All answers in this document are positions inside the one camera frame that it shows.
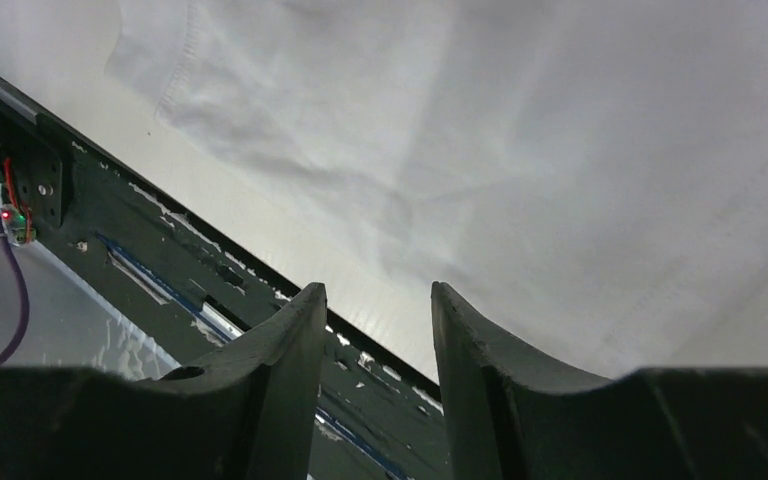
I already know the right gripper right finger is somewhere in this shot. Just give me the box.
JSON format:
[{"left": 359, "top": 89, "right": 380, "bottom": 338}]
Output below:
[{"left": 431, "top": 282, "right": 768, "bottom": 479}]

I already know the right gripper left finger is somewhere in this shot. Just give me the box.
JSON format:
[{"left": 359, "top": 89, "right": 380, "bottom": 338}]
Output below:
[{"left": 0, "top": 283, "right": 327, "bottom": 479}]

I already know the white garment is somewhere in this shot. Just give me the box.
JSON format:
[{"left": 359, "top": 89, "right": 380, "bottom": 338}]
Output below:
[{"left": 108, "top": 1, "right": 768, "bottom": 377}]

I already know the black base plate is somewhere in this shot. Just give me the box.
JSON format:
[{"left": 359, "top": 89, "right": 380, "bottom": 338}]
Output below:
[{"left": 0, "top": 78, "right": 451, "bottom": 479}]

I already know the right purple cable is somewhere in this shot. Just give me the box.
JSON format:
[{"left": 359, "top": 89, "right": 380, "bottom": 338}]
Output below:
[{"left": 0, "top": 235, "right": 32, "bottom": 369}]

